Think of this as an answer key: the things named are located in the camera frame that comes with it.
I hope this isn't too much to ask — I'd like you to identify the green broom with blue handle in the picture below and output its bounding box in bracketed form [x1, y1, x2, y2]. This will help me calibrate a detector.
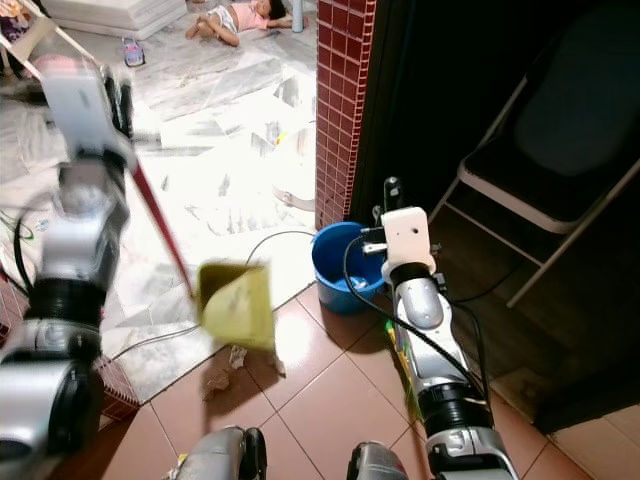
[384, 318, 427, 423]

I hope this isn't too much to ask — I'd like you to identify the yellow dustpan with red handle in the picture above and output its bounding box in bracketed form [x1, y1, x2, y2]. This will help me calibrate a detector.
[128, 162, 277, 353]

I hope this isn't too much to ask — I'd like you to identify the child lying on floor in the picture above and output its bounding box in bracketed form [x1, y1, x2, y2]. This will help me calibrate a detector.
[185, 0, 294, 48]

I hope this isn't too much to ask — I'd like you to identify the small patterned slipper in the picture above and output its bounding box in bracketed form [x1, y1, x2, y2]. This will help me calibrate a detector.
[122, 37, 147, 69]

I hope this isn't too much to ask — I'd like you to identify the blue plastic bucket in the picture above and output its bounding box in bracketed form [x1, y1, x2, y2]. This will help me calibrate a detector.
[311, 221, 388, 317]

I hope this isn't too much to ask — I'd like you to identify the pink pillow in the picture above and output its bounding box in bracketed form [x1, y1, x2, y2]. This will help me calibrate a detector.
[26, 54, 83, 77]

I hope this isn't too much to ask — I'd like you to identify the white mattress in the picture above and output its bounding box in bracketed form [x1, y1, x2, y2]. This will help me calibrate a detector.
[40, 0, 190, 41]

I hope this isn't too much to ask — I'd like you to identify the white plastic basin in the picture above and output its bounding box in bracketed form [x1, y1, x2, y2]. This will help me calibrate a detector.
[271, 124, 319, 212]

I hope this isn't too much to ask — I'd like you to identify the red tiled pillar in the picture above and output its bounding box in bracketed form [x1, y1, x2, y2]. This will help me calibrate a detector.
[314, 0, 379, 230]

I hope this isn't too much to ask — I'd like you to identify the wooden folding rack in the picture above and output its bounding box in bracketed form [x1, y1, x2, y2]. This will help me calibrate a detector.
[0, 0, 106, 83]

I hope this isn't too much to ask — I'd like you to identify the black folding chair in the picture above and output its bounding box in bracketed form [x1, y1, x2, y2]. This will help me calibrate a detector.
[428, 0, 640, 309]

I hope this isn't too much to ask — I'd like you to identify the crumpled paper scrap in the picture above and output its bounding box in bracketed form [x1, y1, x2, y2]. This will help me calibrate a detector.
[203, 345, 250, 399]

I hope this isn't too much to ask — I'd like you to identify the grey right robot leg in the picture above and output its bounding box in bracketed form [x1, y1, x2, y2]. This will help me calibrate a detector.
[346, 440, 410, 480]

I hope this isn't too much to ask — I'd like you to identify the grey robot leg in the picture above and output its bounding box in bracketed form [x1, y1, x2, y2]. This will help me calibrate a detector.
[175, 426, 269, 480]
[346, 440, 410, 480]

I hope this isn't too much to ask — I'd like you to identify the grey left robot leg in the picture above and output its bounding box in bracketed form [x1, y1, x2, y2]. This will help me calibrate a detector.
[175, 426, 269, 480]

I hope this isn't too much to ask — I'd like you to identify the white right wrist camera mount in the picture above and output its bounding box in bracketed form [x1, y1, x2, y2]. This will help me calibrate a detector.
[380, 206, 437, 273]

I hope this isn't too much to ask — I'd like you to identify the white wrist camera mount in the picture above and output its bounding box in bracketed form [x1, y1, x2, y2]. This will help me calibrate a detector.
[380, 206, 437, 273]
[40, 68, 133, 167]

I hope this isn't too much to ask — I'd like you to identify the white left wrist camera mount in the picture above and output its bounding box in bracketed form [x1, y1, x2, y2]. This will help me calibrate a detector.
[40, 68, 133, 167]

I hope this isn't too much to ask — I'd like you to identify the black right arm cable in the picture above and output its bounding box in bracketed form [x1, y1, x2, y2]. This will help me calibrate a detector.
[341, 234, 491, 393]

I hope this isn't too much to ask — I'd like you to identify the black floor hose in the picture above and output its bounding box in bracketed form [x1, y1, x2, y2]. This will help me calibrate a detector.
[12, 208, 51, 297]

